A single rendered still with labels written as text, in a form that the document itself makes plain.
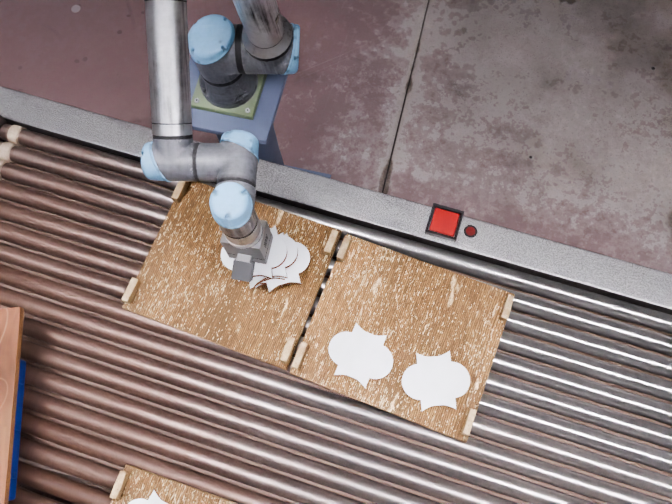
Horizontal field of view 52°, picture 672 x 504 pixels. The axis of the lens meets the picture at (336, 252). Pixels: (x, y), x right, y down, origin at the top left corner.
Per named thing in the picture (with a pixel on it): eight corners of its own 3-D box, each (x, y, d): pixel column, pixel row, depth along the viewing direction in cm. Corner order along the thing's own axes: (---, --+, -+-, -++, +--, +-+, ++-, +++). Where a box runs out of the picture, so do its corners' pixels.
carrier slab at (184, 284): (186, 179, 170) (185, 176, 169) (342, 232, 164) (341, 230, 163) (123, 308, 160) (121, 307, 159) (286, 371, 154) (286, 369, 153)
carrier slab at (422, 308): (346, 235, 164) (346, 233, 162) (513, 295, 158) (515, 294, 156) (289, 373, 154) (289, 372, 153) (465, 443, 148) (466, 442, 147)
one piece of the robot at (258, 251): (206, 259, 135) (222, 282, 150) (251, 267, 134) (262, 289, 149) (222, 203, 138) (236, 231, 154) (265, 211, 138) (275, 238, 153)
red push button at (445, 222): (435, 209, 166) (435, 206, 165) (459, 215, 165) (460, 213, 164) (428, 231, 164) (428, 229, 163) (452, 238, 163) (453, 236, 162)
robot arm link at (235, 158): (199, 126, 132) (192, 179, 128) (257, 127, 131) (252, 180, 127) (208, 145, 139) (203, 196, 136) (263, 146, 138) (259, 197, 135)
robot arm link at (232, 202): (252, 176, 126) (248, 220, 123) (260, 199, 136) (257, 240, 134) (209, 175, 126) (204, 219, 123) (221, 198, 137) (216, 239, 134)
